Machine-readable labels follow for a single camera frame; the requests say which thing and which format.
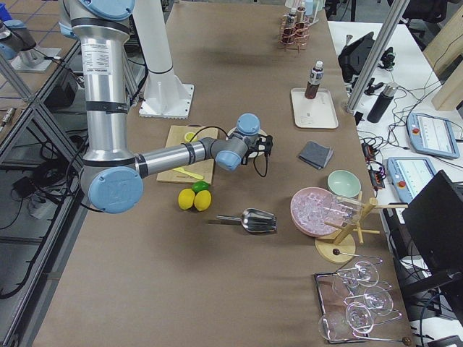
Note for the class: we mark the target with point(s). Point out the teach pendant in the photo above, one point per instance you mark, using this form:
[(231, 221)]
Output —
[(409, 175), (432, 136)]

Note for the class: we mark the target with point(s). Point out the metal ice scoop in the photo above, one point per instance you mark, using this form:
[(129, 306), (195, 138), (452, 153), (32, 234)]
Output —
[(253, 220)]

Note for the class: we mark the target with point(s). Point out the bottle lying in rack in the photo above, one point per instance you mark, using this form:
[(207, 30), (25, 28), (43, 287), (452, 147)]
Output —
[(289, 26)]

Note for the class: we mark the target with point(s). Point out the yellow lemon lower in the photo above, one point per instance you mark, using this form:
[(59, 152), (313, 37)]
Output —
[(202, 200)]

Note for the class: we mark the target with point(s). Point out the black monitor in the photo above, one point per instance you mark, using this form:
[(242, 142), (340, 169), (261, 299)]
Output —
[(434, 222)]

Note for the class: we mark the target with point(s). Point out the grey folded cloth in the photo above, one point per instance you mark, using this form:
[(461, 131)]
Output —
[(316, 155)]

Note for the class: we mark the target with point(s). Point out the teach pendant upper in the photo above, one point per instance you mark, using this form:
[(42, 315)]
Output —
[(432, 136)]

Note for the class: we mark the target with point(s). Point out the yellow lemon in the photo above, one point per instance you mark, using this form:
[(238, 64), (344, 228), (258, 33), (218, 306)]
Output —
[(186, 199), (202, 200)]

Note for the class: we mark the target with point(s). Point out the yellow lemon upper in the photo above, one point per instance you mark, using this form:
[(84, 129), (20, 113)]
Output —
[(186, 199)]

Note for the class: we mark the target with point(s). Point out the pink bowl of ice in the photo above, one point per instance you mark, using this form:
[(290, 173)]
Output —
[(307, 209)]

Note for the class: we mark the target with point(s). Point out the black framed mirror tray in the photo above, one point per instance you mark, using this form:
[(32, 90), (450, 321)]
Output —
[(328, 300)]

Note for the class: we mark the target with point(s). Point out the black thermos bottle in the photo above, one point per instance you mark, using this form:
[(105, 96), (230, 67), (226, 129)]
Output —
[(382, 102)]

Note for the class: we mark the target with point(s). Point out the dark drink bottle on tray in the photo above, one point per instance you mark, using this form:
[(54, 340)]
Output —
[(313, 83)]

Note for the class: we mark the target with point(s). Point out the wooden cup tree stand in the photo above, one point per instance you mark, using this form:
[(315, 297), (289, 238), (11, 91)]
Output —
[(339, 247)]

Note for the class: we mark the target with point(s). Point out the aluminium frame post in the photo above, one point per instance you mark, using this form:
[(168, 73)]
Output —
[(387, 30)]

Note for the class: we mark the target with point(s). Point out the clear glass on stand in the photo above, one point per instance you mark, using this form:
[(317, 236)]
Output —
[(341, 211)]

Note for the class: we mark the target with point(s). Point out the yellow plastic knife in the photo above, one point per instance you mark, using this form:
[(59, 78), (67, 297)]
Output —
[(189, 173)]

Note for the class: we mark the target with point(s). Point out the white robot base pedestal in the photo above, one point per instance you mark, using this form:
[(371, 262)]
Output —
[(164, 95)]

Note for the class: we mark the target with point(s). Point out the wine glass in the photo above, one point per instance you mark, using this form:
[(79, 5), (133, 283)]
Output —
[(349, 280), (354, 323), (375, 299)]

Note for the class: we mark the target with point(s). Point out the cream rabbit tray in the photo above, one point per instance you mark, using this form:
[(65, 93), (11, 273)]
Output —
[(317, 113)]

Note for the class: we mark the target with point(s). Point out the wine glass lower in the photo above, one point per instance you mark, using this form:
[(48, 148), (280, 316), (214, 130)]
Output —
[(354, 323)]

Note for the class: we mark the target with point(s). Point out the mint green bowl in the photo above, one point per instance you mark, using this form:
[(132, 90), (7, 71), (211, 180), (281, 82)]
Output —
[(343, 183)]

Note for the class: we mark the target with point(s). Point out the teach pendant lower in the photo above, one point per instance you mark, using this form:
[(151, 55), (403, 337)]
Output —
[(409, 175)]

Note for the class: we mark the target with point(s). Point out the wine glass upper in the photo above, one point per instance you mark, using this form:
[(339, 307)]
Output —
[(349, 280)]

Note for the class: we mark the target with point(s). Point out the green lime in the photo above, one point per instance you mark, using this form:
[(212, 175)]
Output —
[(199, 186)]

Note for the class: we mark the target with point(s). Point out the copper wire bottle rack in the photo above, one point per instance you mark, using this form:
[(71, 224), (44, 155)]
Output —
[(299, 40)]

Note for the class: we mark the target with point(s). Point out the white round plate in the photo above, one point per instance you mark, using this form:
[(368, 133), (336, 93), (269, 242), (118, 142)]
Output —
[(231, 131)]

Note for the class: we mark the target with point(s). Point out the half lemon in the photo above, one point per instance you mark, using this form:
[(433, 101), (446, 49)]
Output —
[(190, 137)]

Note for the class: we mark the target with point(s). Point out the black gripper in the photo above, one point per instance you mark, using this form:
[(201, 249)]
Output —
[(249, 150)]

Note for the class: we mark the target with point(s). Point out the wine glass middle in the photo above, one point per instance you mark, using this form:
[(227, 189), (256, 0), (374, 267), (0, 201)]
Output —
[(375, 299)]

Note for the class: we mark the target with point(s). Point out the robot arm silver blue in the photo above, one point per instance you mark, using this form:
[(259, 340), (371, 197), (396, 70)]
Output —
[(112, 175)]

